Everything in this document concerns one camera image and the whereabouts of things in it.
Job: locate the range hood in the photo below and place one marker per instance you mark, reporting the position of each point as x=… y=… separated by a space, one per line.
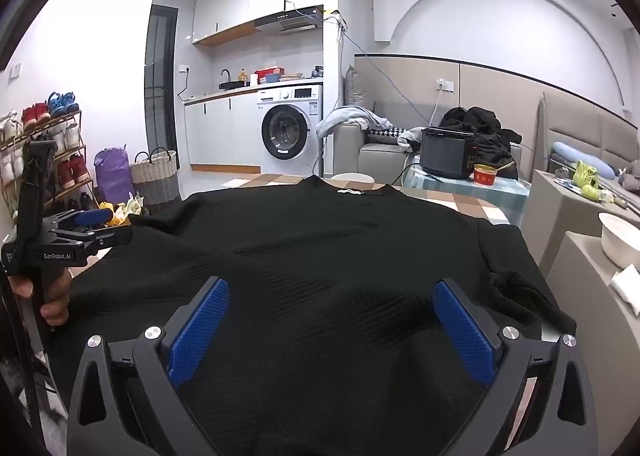
x=292 y=21

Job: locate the black kitchen faucet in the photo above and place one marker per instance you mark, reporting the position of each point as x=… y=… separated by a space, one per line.
x=227 y=74

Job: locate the white washing machine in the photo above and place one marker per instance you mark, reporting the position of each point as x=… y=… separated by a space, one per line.
x=290 y=136

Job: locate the red noodle cup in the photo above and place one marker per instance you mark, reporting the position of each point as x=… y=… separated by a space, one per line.
x=485 y=177

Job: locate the purple plastic bag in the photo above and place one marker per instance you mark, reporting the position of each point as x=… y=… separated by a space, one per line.
x=112 y=176

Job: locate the checkered tablecloth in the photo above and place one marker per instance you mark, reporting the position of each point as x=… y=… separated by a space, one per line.
x=465 y=206

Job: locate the white tissue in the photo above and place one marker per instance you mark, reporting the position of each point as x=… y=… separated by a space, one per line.
x=627 y=288

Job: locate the tall grey cabinet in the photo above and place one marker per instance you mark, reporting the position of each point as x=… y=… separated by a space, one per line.
x=555 y=221

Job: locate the woven laundry basket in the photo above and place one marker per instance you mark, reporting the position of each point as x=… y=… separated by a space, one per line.
x=156 y=181

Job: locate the grey sofa cushion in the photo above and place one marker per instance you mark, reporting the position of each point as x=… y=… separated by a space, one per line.
x=356 y=86

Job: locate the side table with blue cloth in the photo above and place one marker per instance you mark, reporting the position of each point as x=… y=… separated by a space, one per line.
x=505 y=196

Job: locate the white bowl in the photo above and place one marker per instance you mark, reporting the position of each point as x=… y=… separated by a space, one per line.
x=622 y=236

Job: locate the yellow toys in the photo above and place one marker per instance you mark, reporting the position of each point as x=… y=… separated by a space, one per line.
x=122 y=213

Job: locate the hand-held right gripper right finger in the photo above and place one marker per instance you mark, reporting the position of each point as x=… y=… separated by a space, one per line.
x=462 y=331

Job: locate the padded beige headboard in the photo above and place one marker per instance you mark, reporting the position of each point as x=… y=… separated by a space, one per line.
x=575 y=121

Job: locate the low grey cabinet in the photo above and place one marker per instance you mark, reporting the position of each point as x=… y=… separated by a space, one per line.
x=590 y=336

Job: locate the person's left hand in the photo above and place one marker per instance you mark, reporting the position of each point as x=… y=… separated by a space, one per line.
x=57 y=311

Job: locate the grey sofa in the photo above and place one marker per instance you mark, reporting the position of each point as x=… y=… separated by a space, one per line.
x=350 y=151

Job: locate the pile of black clothes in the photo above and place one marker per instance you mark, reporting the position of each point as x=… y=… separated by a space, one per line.
x=480 y=131

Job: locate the dark glass door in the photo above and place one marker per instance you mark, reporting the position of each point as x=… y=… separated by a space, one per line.
x=160 y=86

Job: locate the white wall socket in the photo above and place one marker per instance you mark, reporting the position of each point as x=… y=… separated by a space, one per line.
x=444 y=84

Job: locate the black knit sweater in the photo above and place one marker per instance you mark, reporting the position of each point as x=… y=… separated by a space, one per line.
x=320 y=246

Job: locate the blue pillow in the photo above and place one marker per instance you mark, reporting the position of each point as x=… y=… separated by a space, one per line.
x=580 y=154

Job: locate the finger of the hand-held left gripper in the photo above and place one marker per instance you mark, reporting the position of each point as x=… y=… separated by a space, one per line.
x=107 y=237
x=92 y=217

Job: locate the shoe rack with shoes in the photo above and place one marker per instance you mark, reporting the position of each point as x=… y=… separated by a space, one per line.
x=65 y=156

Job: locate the houndstooth cushion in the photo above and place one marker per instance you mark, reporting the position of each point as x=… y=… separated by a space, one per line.
x=387 y=134

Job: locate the white kitchen base cabinet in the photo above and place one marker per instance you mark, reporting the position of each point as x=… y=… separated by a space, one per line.
x=220 y=136

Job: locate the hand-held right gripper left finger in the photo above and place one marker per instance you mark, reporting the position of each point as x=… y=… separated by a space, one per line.
x=200 y=331

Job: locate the green toy figure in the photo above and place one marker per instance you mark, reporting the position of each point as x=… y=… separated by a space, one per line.
x=585 y=176

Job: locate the black rice cooker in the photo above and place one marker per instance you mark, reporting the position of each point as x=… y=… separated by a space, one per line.
x=445 y=154

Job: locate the red box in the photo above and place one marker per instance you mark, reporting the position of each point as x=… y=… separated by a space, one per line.
x=267 y=75

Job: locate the round white stool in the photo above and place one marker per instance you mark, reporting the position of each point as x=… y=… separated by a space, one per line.
x=352 y=177

